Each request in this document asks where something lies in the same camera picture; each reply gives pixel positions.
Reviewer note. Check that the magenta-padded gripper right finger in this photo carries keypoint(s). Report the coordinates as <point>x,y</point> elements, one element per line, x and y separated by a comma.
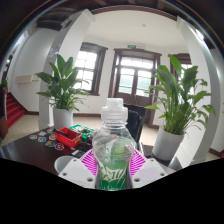
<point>148,171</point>

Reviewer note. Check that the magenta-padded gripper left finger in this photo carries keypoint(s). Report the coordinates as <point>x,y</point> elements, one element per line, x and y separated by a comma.
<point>76,171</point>

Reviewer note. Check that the clear green-labelled drink bottle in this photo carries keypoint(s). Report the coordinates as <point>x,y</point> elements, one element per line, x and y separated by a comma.
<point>113,150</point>

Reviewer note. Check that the round printed badge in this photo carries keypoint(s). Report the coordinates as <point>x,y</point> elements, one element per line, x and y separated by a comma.
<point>33,137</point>
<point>59,146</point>
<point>42,139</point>
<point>50,143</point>

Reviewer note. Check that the red box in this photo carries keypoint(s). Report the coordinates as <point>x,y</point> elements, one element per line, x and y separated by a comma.
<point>68,137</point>

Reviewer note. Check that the green box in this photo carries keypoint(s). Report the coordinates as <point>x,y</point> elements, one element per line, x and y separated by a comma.
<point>83,130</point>

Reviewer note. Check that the black chair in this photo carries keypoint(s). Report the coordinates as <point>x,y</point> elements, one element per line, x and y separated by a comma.
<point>136,121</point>

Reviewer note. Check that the large potted leafy plant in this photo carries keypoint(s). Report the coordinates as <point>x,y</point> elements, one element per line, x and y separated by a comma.
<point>180,100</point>

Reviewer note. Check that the red carpeted staircase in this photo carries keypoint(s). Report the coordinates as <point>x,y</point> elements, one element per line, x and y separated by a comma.
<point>14,110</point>

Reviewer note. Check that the small potted leafy plant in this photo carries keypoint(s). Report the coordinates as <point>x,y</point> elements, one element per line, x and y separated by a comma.
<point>61,83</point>

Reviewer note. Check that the dark wooden double door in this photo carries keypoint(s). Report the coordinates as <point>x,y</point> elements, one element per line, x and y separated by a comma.
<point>133,76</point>

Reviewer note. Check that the dark-framed window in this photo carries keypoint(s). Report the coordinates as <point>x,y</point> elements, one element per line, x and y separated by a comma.
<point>183,61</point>
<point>86,66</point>

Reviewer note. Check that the green exit sign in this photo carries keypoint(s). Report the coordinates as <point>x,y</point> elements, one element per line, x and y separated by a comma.
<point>132,46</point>

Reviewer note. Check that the bright pillar lamp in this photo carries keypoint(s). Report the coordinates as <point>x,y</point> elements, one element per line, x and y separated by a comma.
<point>200,34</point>

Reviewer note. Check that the white wall radiator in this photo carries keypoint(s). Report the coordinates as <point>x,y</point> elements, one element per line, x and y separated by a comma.
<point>26,79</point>

